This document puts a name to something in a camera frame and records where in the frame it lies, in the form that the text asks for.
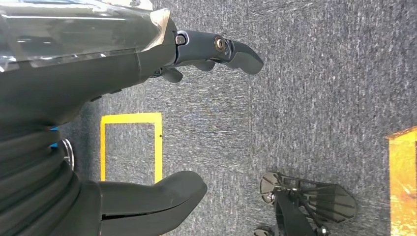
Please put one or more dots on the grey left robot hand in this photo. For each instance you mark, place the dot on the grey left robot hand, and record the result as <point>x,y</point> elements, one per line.
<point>81,75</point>

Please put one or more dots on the blue metal shelf rack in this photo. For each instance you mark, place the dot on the blue metal shelf rack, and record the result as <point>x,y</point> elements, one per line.
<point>54,145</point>

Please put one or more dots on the black robot leg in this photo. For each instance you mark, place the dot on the black robot leg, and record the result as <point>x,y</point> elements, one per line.
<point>290,218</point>

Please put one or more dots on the black robot foot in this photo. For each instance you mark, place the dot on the black robot foot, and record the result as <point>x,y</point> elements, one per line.
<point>335,205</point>

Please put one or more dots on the yellow orange board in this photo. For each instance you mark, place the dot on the yellow orange board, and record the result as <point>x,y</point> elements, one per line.
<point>404,182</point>

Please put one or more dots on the chrome stanchion post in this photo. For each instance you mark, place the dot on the chrome stanchion post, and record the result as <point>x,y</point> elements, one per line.
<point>70,156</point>

